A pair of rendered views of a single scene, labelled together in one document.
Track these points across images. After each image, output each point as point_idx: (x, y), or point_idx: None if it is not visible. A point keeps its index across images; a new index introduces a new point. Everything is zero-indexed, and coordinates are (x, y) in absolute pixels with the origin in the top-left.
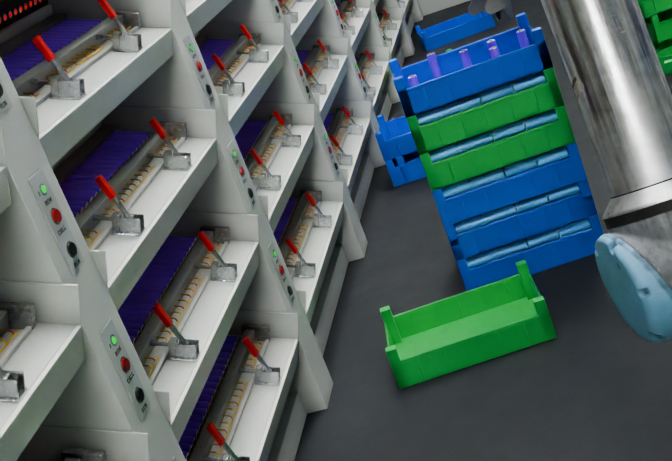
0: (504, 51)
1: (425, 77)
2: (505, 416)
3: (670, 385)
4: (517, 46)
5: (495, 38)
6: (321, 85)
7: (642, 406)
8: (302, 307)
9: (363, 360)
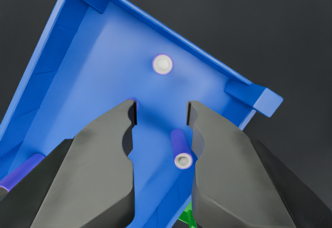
0: (66, 41)
1: (1, 171)
2: None
3: (315, 158)
4: (78, 16)
5: (45, 49)
6: None
7: (312, 173)
8: None
9: None
